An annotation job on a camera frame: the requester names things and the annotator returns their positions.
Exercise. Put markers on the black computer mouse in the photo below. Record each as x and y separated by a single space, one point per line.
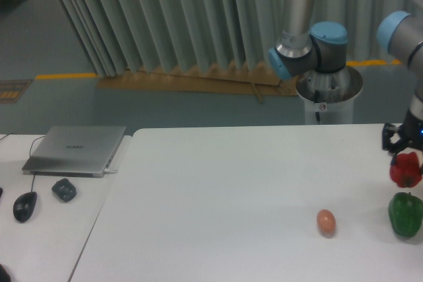
24 205

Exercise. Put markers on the silver closed laptop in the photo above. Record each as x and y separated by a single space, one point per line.
75 151

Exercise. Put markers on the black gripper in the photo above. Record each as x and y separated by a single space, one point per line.
395 139

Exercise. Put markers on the pale green pleated curtain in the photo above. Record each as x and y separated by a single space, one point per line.
119 35

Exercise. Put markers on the red bell pepper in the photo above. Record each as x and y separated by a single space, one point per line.
405 170

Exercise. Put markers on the dark object bottom left corner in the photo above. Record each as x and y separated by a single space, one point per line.
4 276

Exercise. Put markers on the brown cardboard sheet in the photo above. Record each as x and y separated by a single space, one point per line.
259 82

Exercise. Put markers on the brown egg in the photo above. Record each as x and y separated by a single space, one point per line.
326 222

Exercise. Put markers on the floor warning sticker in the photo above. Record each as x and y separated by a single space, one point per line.
12 90

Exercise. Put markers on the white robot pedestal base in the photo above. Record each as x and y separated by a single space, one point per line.
328 99

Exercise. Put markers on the green bell pepper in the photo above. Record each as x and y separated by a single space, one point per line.
405 214

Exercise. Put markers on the white laptop plug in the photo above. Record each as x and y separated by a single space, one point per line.
110 171

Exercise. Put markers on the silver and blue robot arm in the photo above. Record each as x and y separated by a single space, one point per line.
316 54

